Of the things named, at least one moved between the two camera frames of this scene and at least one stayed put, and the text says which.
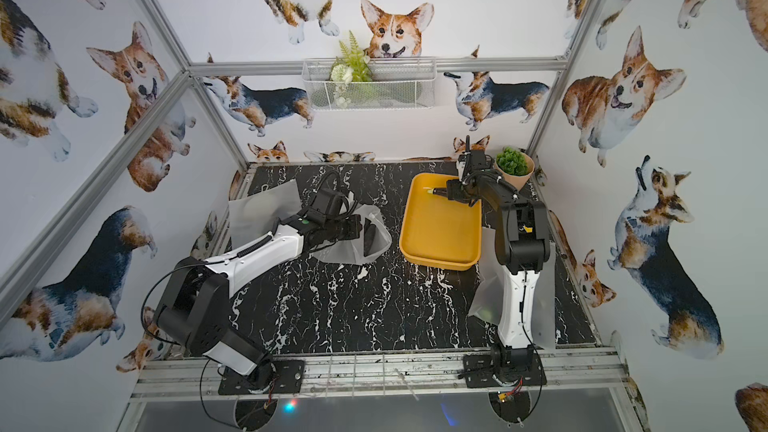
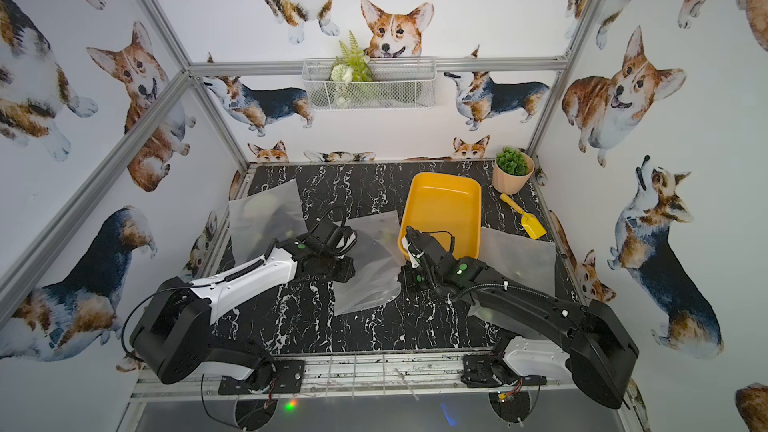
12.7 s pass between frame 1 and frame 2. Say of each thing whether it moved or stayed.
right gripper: moved
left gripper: moved
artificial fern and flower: stayed
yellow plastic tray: stayed
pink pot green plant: stayed
